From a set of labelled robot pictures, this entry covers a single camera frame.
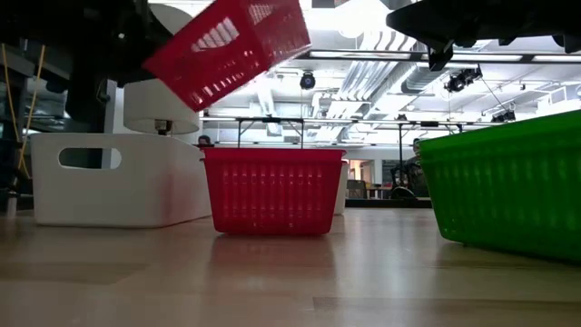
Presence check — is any red slotted plastic basket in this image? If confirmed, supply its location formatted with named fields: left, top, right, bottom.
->
left=142, top=0, right=312, bottom=113
left=201, top=147, right=347, bottom=236

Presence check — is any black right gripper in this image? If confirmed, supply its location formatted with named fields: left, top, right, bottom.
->
left=385, top=0, right=581, bottom=73

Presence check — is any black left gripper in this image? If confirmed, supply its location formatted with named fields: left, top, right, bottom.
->
left=67, top=0, right=174, bottom=88

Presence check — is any black overhead frame bar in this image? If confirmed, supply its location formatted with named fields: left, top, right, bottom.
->
left=299, top=48, right=581, bottom=63

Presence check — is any yellow cable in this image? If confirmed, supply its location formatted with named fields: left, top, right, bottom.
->
left=0, top=43, right=22, bottom=142
left=17, top=44, right=46, bottom=181

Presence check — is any white cylindrical lamp shade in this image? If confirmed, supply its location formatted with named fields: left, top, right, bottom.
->
left=123, top=3, right=201, bottom=136

